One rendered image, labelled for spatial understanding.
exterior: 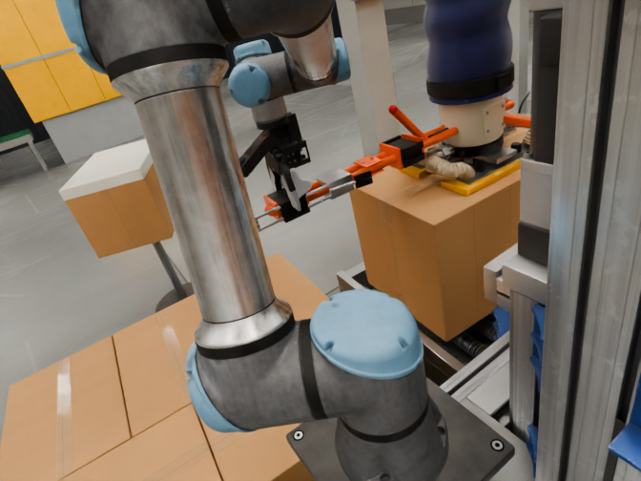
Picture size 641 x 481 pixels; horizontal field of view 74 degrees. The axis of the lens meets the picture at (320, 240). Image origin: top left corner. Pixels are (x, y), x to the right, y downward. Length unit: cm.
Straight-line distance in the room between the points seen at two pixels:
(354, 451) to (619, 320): 33
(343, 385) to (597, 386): 24
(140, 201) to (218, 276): 190
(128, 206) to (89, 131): 591
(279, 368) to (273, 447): 84
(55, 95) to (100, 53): 762
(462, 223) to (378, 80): 131
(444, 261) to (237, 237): 78
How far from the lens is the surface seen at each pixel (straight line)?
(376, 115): 233
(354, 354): 44
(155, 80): 44
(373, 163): 110
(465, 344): 144
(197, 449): 141
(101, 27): 46
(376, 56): 230
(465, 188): 119
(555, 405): 56
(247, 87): 80
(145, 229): 240
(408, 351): 47
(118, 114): 825
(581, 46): 35
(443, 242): 112
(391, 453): 56
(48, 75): 808
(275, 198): 101
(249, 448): 134
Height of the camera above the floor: 158
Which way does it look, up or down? 30 degrees down
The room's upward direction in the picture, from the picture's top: 15 degrees counter-clockwise
